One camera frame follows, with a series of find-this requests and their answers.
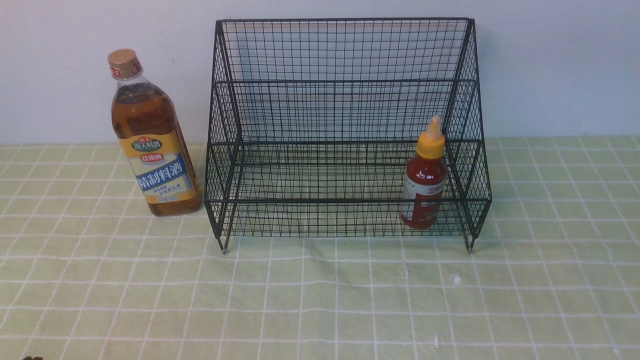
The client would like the red sauce bottle yellow cap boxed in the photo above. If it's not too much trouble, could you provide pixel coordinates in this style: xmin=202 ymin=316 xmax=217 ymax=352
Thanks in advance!
xmin=399 ymin=116 xmax=448 ymax=230

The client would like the cooking wine bottle amber liquid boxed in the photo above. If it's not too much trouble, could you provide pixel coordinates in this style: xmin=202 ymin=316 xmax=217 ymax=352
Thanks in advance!
xmin=107 ymin=48 xmax=202 ymax=217

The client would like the green checkered tablecloth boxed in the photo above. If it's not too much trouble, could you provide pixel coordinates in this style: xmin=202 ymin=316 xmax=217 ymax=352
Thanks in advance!
xmin=0 ymin=136 xmax=639 ymax=360

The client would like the black wire mesh shelf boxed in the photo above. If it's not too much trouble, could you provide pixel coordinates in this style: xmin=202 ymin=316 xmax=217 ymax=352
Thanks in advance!
xmin=203 ymin=17 xmax=492 ymax=253

